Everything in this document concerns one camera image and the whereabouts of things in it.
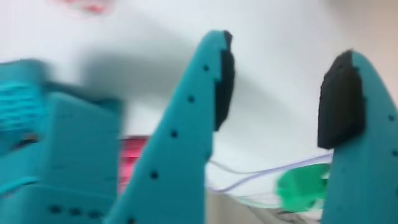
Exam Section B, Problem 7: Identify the green hexagonal cable box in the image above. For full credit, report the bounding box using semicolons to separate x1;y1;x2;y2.
275;163;331;213

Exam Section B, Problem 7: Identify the pink hexagonal cable box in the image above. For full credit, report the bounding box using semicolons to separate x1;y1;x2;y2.
118;135;150;195

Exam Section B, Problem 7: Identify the purple cable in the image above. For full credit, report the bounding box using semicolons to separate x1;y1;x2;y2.
206;151;334;194

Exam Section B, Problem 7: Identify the pale grey cable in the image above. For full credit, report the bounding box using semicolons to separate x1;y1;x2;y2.
208;159;280;175

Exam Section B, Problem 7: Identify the red white cube piece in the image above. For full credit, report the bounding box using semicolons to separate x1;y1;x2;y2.
51;0;114;16

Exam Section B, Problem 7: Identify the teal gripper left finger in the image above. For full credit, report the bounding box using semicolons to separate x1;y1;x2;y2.
103;29;236;224

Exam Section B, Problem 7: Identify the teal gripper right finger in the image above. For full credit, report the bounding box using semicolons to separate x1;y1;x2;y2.
317;49;398;224

